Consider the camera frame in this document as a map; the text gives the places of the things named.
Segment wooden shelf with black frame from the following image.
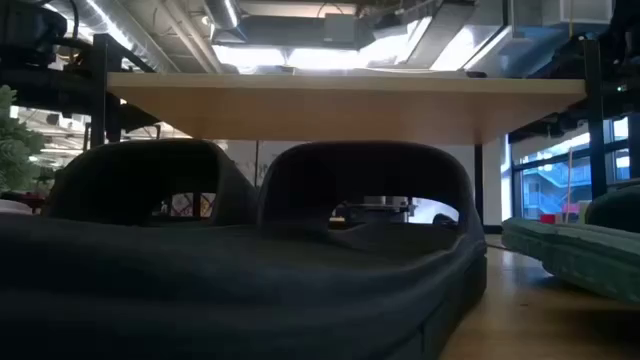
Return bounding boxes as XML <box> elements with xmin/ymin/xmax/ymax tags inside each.
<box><xmin>88</xmin><ymin>32</ymin><xmax>607</xmax><ymax>200</ymax></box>

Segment green artificial plant ball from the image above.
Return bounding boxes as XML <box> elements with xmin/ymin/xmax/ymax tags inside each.
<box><xmin>0</xmin><ymin>84</ymin><xmax>47</xmax><ymax>194</ymax></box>

